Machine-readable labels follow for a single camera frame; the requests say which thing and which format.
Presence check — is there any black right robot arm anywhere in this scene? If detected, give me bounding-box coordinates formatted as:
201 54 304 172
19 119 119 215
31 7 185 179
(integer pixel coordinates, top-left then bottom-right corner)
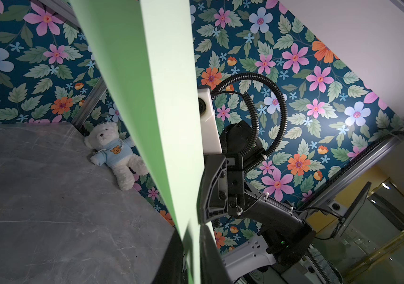
197 121 315 284

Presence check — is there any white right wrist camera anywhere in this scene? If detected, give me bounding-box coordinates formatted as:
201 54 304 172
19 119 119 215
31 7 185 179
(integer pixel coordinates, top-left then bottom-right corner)
198 88 222 154

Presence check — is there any white teddy bear blue shirt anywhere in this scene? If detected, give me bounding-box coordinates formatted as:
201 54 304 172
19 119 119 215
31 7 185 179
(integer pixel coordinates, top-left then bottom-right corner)
84 123 149 191

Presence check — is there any pale green paper sheet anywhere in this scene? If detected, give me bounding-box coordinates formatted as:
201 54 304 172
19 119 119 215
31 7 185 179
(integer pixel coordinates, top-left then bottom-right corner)
71 1 204 284

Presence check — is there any black monitor on stand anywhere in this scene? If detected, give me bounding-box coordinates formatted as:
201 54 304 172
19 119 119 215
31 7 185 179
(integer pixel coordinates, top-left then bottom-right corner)
330 182 372 239

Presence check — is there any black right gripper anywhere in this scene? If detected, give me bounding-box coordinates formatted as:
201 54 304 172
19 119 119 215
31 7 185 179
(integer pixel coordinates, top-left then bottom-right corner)
152 153 245 284

